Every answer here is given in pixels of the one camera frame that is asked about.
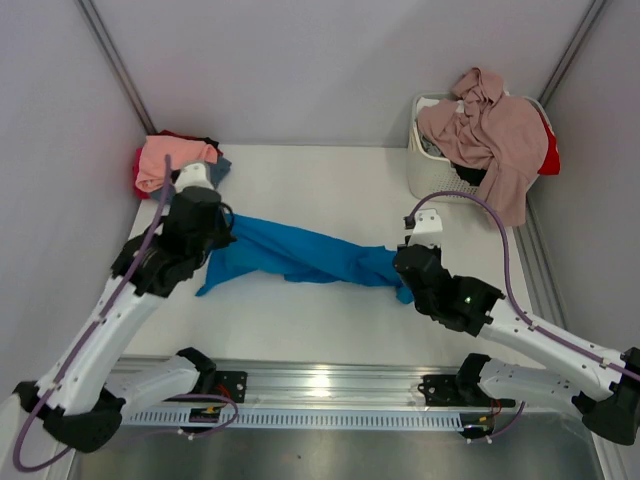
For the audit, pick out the left corner metal profile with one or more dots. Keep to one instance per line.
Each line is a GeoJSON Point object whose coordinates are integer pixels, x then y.
{"type": "Point", "coordinates": [100, 32]}

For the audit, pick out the dusty pink shirt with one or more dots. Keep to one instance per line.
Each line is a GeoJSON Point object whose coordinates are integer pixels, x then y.
{"type": "Point", "coordinates": [484, 128]}

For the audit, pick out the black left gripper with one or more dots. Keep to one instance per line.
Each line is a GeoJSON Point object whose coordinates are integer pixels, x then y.
{"type": "Point", "coordinates": [225, 236]}

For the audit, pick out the black folded shirt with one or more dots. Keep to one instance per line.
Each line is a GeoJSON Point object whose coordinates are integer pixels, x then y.
{"type": "Point", "coordinates": [212, 143]}

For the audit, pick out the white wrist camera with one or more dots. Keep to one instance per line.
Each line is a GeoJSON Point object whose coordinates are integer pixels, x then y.
{"type": "Point", "coordinates": [424, 228]}
{"type": "Point", "coordinates": [194, 174]}

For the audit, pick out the grey blue folded shirt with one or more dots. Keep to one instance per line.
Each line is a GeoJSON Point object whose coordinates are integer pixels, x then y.
{"type": "Point", "coordinates": [217, 173]}

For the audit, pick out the grey garment in basket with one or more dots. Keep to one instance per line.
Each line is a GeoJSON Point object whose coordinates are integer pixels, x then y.
{"type": "Point", "coordinates": [430, 148]}

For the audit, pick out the white slotted cable duct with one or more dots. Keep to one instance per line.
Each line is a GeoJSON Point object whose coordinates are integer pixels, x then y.
{"type": "Point", "coordinates": [300, 419]}

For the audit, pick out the right corner metal profile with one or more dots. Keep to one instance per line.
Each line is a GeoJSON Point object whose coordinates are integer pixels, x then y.
{"type": "Point", "coordinates": [586, 26]}

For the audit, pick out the white laundry basket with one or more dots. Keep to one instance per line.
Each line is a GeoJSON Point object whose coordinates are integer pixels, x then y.
{"type": "Point", "coordinates": [427, 174]}

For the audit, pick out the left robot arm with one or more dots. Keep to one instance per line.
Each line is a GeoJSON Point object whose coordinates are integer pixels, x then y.
{"type": "Point", "coordinates": [77, 402]}

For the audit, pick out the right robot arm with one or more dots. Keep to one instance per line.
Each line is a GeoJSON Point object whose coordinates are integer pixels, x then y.
{"type": "Point", "coordinates": [598, 385]}

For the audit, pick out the salmon pink folded shirt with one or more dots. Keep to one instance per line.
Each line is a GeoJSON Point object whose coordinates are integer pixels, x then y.
{"type": "Point", "coordinates": [170, 157]}

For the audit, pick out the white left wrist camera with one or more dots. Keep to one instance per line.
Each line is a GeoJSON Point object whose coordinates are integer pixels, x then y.
{"type": "Point", "coordinates": [194, 174]}

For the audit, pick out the blue t shirt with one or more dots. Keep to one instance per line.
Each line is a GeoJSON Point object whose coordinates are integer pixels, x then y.
{"type": "Point", "coordinates": [300, 256]}

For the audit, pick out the red shirt in basket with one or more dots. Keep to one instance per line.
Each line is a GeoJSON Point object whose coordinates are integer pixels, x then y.
{"type": "Point", "coordinates": [551, 165]}

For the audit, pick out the corner metal profile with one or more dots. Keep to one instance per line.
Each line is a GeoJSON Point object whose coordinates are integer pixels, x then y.
{"type": "Point", "coordinates": [100, 32]}
{"type": "Point", "coordinates": [586, 26]}

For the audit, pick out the aluminium mounting rail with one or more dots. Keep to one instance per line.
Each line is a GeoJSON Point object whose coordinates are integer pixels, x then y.
{"type": "Point", "coordinates": [299, 385]}

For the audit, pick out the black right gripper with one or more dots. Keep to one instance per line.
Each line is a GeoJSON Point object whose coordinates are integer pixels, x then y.
{"type": "Point", "coordinates": [434, 249]}

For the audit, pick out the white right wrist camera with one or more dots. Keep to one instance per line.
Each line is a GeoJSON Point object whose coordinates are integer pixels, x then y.
{"type": "Point", "coordinates": [424, 228]}

